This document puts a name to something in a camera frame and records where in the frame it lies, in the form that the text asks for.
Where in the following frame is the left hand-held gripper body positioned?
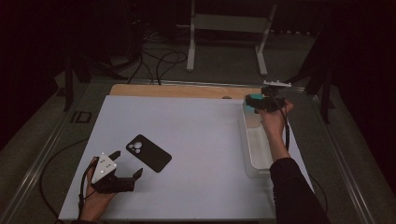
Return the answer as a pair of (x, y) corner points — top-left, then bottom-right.
(91, 152), (135, 194)

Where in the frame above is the hand-held gripper cable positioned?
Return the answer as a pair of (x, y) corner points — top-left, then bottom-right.
(273, 92), (329, 216)
(38, 138), (96, 224)

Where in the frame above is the white plastic tray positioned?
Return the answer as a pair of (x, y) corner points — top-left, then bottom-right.
(241, 101), (281, 179)

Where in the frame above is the wooden table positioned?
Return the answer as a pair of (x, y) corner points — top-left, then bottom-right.
(109, 83), (264, 101)

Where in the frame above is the black floor bracket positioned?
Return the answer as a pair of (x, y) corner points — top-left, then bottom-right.
(70, 110), (93, 124)

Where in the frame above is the black floor cable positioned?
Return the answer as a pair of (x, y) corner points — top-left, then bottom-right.
(126, 46), (157, 86)
(155, 50), (189, 86)

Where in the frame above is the left hand-held gripper cable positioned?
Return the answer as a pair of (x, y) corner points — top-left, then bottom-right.
(38, 138), (96, 224)

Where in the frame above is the right hand-held gripper cable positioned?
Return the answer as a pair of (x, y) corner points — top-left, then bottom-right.
(273, 92), (329, 216)

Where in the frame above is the black stand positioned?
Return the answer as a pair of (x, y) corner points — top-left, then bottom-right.
(63, 52), (125, 113)
(276, 62), (337, 125)

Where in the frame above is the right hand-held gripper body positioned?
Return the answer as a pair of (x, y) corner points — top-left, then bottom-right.
(256, 80), (292, 113)

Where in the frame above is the black phone case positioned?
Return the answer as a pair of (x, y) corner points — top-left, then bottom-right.
(125, 133), (173, 174)

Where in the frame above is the person's left hand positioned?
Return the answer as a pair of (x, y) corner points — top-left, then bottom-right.
(78, 156), (118, 222)

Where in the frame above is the white metal stand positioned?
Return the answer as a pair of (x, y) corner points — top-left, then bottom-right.
(177, 0), (278, 77)

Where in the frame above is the person's right hand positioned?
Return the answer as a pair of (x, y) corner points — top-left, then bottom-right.
(256, 100), (294, 142)

